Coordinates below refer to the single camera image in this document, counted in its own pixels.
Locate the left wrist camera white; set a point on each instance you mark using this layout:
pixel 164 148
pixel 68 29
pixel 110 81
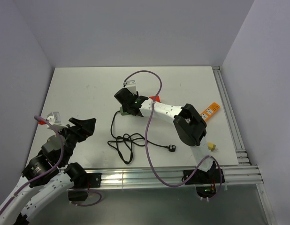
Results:
pixel 54 119

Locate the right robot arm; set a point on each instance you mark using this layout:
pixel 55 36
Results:
pixel 189 125

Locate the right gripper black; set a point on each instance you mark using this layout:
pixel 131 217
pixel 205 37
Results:
pixel 137 96

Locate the orange power strip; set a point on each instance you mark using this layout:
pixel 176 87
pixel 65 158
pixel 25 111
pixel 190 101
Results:
pixel 210 111

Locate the red cube socket adapter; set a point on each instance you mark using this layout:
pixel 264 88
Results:
pixel 157 99

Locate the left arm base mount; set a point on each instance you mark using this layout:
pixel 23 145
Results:
pixel 91 181

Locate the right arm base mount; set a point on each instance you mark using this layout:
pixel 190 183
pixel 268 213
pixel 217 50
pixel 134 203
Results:
pixel 210 179

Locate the aluminium front rail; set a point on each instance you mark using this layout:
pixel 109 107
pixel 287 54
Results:
pixel 145 178

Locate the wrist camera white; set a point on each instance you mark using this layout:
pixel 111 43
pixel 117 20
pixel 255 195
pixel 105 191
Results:
pixel 131 86
pixel 54 119

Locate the yellow plug adapter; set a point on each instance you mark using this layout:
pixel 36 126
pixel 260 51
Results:
pixel 211 146

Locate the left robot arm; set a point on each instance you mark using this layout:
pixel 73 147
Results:
pixel 48 173

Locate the green power strip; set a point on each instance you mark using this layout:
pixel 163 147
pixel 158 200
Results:
pixel 122 112

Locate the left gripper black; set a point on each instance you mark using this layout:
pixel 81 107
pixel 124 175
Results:
pixel 87 125

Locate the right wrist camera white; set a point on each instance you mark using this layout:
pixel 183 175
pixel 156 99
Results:
pixel 131 86

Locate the aluminium side rail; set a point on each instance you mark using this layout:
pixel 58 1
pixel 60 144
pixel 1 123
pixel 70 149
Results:
pixel 241 152

